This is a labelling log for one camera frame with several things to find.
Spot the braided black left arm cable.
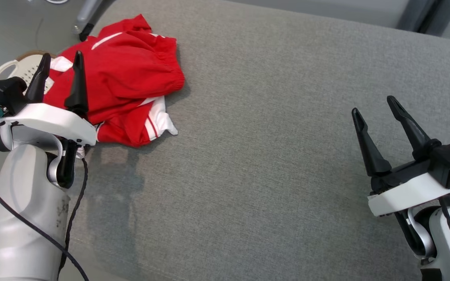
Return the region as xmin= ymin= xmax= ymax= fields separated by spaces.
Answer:
xmin=56 ymin=156 xmax=89 ymax=281

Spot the smooth black left arm cable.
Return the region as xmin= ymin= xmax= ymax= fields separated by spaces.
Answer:
xmin=0 ymin=161 xmax=89 ymax=281

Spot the white perforated laundry basket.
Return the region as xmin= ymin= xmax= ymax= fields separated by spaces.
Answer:
xmin=0 ymin=51 xmax=59 ymax=96

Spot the grey metal leg with caster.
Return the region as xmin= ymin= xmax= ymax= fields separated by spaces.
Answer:
xmin=73 ymin=0 xmax=104 ymax=41

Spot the grey partition post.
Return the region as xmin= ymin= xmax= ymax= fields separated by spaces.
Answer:
xmin=397 ymin=0 xmax=450 ymax=34

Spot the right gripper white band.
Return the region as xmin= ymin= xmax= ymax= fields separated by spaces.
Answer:
xmin=351 ymin=96 xmax=450 ymax=217

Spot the red shorts white side stripe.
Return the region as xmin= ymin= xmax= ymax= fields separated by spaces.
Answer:
xmin=53 ymin=14 xmax=185 ymax=125

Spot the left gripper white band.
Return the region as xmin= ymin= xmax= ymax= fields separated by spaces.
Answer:
xmin=0 ymin=51 xmax=97 ymax=148

